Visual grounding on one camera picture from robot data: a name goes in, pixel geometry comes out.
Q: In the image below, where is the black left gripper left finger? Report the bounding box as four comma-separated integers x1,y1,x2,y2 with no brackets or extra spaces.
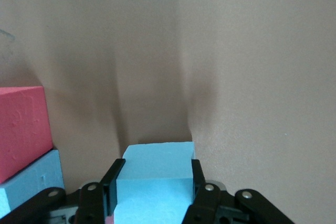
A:
0,157,127,224

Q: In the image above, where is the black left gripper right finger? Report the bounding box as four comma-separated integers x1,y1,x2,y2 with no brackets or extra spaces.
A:
181,158,292,224

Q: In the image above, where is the light blue foam cube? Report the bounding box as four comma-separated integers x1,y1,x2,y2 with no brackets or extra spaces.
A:
113,141,196,224
0,149,66,213

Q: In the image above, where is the red foam cube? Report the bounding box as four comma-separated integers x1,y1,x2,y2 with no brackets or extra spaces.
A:
0,86,53,185

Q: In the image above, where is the brown table mat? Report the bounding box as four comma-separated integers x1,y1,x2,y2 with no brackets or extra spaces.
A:
0,0,336,224

